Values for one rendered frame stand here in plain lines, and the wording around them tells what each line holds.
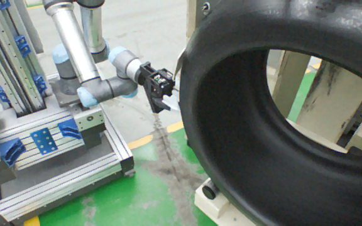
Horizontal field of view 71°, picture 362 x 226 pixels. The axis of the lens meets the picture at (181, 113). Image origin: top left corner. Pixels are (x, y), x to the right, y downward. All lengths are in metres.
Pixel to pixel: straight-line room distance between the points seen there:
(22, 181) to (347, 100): 1.68
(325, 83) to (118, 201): 1.40
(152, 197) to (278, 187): 1.12
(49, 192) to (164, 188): 0.69
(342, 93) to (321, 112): 0.09
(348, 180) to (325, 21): 0.55
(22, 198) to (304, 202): 1.44
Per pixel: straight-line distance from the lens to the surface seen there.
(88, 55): 0.97
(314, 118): 0.87
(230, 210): 0.83
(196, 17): 1.42
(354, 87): 0.79
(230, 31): 0.41
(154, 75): 0.81
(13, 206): 1.73
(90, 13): 1.15
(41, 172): 1.82
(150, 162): 1.93
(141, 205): 1.75
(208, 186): 0.73
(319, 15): 0.35
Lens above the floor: 1.54
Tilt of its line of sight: 43 degrees down
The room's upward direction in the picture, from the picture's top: straight up
